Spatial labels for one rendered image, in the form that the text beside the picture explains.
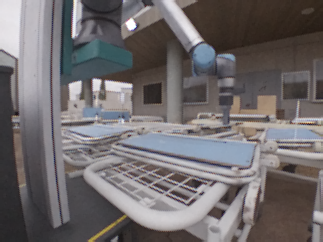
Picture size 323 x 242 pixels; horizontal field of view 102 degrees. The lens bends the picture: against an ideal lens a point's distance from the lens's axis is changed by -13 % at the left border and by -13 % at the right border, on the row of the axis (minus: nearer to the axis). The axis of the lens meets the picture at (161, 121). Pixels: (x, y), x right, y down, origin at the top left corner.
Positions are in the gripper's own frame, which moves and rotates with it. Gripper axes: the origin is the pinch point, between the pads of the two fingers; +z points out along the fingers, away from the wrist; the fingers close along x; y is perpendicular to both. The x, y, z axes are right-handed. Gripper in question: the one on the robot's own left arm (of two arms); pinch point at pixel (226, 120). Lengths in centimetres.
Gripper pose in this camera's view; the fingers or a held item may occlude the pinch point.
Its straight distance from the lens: 86.2
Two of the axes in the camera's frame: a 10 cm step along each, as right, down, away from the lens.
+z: 0.3, 9.9, 1.1
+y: -8.1, -0.4, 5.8
